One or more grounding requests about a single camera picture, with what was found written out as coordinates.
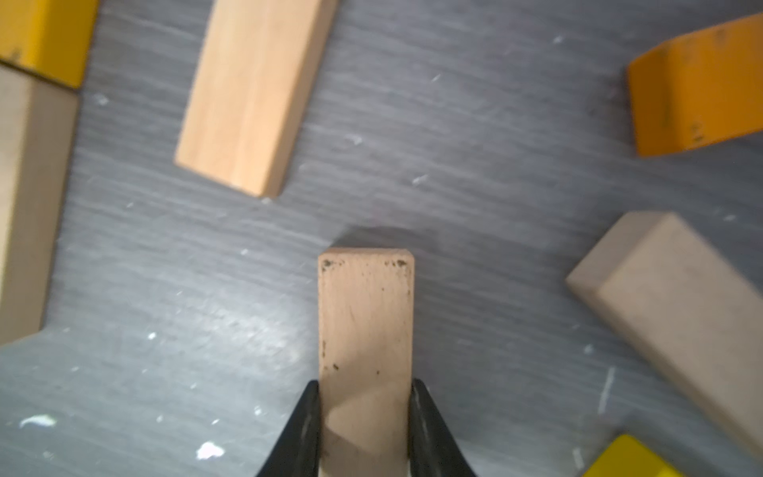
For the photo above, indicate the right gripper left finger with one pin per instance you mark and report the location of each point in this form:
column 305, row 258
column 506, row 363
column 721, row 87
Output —
column 296, row 453

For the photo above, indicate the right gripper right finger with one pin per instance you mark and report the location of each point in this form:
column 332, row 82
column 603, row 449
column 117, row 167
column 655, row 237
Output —
column 433, row 450

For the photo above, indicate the natural wood block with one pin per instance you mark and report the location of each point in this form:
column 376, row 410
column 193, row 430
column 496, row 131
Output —
column 252, row 86
column 38, row 122
column 366, row 308
column 677, row 301

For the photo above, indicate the amber orange block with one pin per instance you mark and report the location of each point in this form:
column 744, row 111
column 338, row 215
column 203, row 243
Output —
column 49, row 38

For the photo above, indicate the yellow block right short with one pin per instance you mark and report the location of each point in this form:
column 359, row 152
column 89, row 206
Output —
column 628, row 457

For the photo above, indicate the orange block far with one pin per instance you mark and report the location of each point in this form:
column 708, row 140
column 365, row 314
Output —
column 698, row 89

